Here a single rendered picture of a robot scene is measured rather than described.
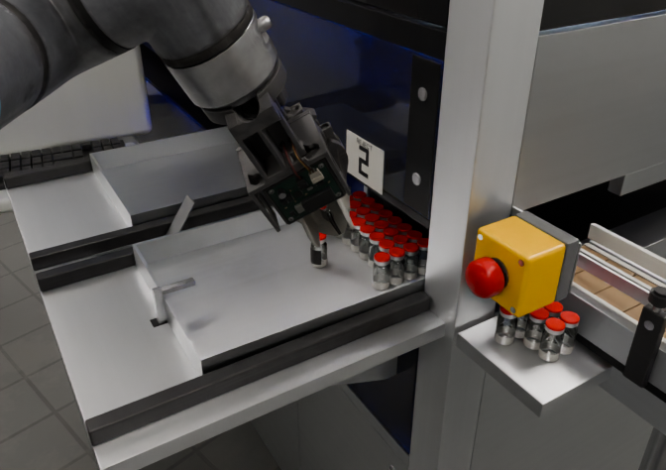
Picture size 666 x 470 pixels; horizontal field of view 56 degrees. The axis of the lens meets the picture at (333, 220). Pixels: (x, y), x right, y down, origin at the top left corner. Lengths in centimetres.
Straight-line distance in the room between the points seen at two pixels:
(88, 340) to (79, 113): 82
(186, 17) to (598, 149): 52
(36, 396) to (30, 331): 32
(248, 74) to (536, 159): 37
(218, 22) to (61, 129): 111
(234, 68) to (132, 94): 107
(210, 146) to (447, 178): 65
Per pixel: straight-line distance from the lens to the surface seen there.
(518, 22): 63
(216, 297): 80
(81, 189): 113
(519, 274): 63
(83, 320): 81
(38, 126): 152
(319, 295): 79
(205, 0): 43
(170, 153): 121
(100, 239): 93
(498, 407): 93
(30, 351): 226
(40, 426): 200
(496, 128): 65
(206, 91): 46
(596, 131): 78
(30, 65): 40
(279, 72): 48
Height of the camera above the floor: 135
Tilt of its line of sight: 30 degrees down
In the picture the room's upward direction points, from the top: straight up
